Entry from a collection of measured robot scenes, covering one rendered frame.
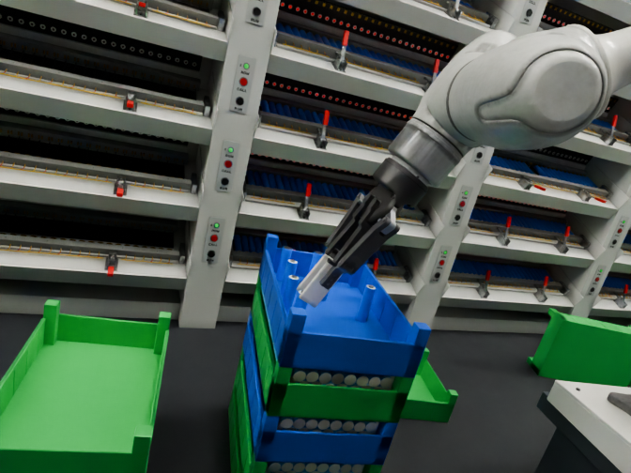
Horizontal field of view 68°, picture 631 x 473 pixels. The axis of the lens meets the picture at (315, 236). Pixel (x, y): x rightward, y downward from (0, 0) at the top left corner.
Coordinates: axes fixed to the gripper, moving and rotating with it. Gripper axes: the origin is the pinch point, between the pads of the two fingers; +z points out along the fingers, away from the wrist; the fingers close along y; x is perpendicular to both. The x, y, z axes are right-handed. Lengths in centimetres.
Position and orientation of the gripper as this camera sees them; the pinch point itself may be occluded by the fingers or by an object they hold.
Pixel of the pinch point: (319, 281)
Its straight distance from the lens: 69.3
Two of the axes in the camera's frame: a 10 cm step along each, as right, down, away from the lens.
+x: -7.6, -5.3, -3.7
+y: -2.0, -3.5, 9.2
